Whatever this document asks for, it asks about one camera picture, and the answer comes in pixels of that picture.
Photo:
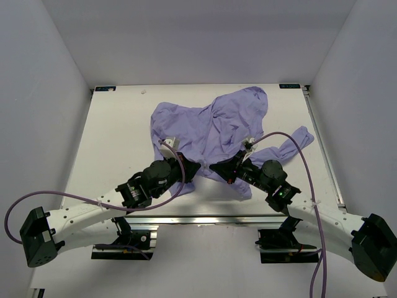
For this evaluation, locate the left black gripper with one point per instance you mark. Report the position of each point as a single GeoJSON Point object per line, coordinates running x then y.
{"type": "Point", "coordinates": [192, 167]}

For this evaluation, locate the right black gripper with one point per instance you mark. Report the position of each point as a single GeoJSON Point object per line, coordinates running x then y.
{"type": "Point", "coordinates": [227, 169]}

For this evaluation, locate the lilac zip jacket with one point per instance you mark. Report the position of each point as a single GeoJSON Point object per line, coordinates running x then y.
{"type": "Point", "coordinates": [212, 133]}

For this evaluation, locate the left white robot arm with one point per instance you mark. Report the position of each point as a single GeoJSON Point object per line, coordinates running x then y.
{"type": "Point", "coordinates": [45, 234]}

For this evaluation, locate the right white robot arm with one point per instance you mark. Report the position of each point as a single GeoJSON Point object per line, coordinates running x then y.
{"type": "Point", "coordinates": [368, 242]}

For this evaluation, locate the right blue table label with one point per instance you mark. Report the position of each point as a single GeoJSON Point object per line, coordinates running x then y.
{"type": "Point", "coordinates": [289, 86]}

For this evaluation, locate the blue table label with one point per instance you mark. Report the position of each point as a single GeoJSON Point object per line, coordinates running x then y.
{"type": "Point", "coordinates": [289, 86]}
{"type": "Point", "coordinates": [105, 89]}

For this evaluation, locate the left blue table label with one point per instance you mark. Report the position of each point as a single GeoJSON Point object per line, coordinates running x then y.
{"type": "Point", "coordinates": [105, 89]}

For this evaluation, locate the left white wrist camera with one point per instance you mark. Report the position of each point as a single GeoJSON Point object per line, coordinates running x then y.
{"type": "Point", "coordinates": [169, 147]}

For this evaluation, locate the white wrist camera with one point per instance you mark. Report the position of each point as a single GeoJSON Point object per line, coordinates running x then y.
{"type": "Point", "coordinates": [169, 147]}
{"type": "Point", "coordinates": [249, 147]}

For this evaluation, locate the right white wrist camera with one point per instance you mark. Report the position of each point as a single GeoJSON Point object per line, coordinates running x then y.
{"type": "Point", "coordinates": [249, 147]}

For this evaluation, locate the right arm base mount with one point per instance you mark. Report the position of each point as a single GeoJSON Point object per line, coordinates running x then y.
{"type": "Point", "coordinates": [280, 246]}

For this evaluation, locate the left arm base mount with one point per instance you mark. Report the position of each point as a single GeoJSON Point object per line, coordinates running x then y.
{"type": "Point", "coordinates": [131, 244]}

